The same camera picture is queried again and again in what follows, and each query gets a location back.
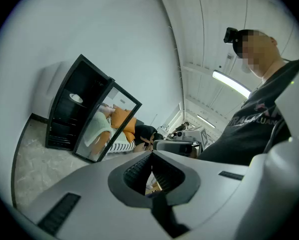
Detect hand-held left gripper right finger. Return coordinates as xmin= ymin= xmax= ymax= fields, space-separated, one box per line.
xmin=151 ymin=149 xmax=250 ymax=238

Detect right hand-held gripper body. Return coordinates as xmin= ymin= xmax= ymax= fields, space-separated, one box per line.
xmin=173 ymin=127 xmax=209 ymax=150

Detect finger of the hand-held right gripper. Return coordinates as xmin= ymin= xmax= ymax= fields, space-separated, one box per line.
xmin=152 ymin=139 xmax=199 ymax=158

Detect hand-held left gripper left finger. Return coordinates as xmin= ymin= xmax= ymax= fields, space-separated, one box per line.
xmin=20 ymin=150 xmax=171 ymax=240

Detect black cabinet with glass door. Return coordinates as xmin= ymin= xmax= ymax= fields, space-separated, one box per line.
xmin=44 ymin=53 xmax=143 ymax=164

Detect white round plate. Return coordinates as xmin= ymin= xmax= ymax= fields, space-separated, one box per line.
xmin=69 ymin=92 xmax=84 ymax=104

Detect long ceiling light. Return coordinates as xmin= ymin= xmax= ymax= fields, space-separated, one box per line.
xmin=212 ymin=69 xmax=252 ymax=98
xmin=196 ymin=114 xmax=217 ymax=129

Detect orange cushions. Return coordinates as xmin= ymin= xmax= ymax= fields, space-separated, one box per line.
xmin=106 ymin=118 xmax=156 ymax=155

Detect large orange pillow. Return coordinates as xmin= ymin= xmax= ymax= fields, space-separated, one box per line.
xmin=110 ymin=106 xmax=138 ymax=135

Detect person's black shirt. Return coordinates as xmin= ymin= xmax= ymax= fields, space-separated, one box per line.
xmin=196 ymin=58 xmax=299 ymax=167

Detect pale green knit blanket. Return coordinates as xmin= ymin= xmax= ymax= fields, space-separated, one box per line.
xmin=83 ymin=110 xmax=129 ymax=148

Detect black baseboard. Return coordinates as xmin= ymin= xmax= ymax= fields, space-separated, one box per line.
xmin=11 ymin=112 xmax=50 ymax=209

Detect person's head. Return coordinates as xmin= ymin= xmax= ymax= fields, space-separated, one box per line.
xmin=233 ymin=28 xmax=289 ymax=81

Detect glass door with black frame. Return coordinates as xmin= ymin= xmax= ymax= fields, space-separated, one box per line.
xmin=72 ymin=78 xmax=143 ymax=164

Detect black head camera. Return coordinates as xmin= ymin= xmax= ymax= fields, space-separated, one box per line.
xmin=223 ymin=26 xmax=241 ymax=45

